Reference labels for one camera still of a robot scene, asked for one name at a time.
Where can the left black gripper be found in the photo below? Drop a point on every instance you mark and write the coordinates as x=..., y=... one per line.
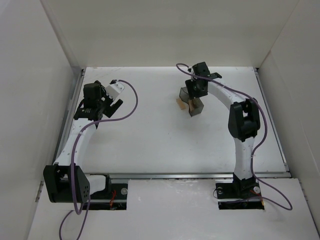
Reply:
x=107, y=107

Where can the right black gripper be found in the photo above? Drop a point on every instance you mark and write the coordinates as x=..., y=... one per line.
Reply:
x=196, y=92

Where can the smoky transparent plastic box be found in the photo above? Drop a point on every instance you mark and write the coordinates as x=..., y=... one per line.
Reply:
x=195, y=105

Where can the wood block one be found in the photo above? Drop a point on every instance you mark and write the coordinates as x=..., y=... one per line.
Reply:
x=181, y=104

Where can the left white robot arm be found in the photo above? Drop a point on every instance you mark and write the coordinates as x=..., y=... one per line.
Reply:
x=65, y=180

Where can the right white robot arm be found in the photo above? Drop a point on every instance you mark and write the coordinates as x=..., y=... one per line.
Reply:
x=243, y=125

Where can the wood block two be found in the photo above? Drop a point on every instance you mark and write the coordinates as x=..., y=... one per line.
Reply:
x=192, y=106

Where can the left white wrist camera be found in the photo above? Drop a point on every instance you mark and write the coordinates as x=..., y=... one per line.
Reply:
x=114, y=89

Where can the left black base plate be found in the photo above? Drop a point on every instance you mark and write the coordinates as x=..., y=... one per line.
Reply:
x=113, y=198

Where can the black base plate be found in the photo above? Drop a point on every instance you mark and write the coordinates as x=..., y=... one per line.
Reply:
x=233, y=197
x=113, y=198

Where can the aluminium rail front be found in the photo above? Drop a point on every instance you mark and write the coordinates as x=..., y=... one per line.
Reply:
x=162, y=176

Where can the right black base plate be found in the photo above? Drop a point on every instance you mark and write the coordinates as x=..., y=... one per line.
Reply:
x=233, y=197

